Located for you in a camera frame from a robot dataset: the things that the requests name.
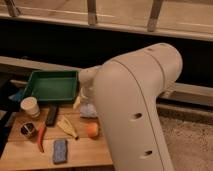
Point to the blue object behind tray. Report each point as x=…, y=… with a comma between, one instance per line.
x=17, y=97

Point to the wooden table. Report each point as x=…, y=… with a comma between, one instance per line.
x=22, y=154

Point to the blue grey towel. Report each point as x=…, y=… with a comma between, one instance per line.
x=88, y=111

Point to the green plastic tray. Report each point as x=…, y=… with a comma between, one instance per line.
x=54, y=87

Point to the small metal tin can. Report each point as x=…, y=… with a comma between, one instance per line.
x=28, y=130

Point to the black remote control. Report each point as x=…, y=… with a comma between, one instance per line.
x=52, y=114

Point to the red chili pepper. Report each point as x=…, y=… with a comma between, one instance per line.
x=40, y=136

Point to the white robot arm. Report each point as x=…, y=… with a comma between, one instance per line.
x=123, y=92

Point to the white paper cup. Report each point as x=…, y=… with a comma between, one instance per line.
x=30, y=106

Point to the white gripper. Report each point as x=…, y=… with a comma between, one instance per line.
x=86, y=96

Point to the orange fruit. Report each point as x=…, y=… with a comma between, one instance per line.
x=92, y=130

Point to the blue sponge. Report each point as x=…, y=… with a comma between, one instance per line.
x=60, y=151

